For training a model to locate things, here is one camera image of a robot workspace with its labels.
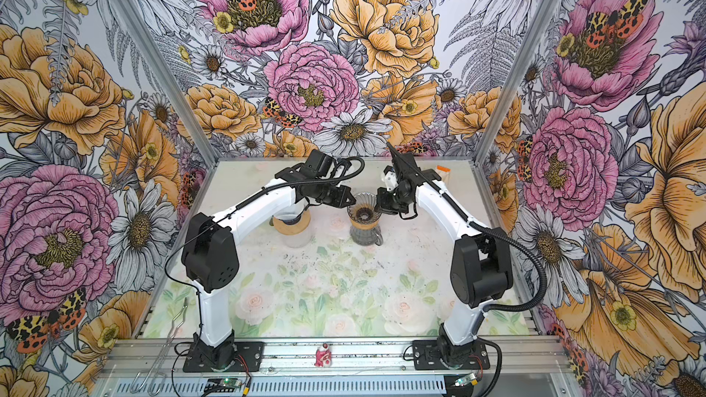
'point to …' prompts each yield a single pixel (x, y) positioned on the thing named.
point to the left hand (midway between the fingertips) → (351, 207)
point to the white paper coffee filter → (294, 211)
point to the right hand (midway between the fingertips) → (378, 215)
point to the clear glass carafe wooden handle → (300, 240)
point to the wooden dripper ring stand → (291, 229)
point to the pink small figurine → (324, 357)
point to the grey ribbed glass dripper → (364, 214)
